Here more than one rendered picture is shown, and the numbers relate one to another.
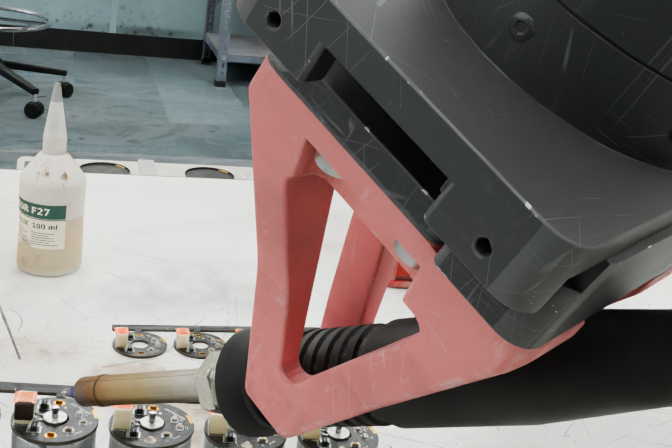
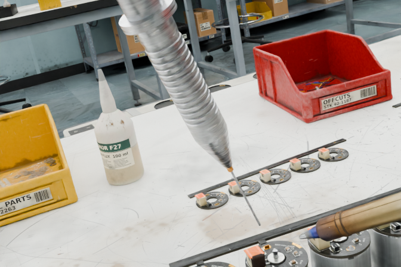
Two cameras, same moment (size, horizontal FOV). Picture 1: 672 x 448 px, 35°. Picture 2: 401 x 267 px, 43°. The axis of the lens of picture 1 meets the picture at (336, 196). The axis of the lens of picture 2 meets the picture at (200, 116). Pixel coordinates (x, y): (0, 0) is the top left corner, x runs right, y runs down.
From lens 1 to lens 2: 0.15 m
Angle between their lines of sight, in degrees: 5
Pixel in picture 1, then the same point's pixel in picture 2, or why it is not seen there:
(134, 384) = (388, 208)
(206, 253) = not seen: hidden behind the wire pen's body
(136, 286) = (182, 170)
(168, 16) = (62, 56)
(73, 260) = (141, 168)
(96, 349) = (190, 211)
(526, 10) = not seen: outside the picture
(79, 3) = (18, 65)
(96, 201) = not seen: hidden behind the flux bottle
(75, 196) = (131, 131)
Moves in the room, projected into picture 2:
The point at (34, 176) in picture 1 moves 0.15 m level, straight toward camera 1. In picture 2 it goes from (105, 128) to (170, 195)
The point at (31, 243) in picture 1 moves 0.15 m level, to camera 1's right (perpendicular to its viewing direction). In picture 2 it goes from (115, 167) to (286, 130)
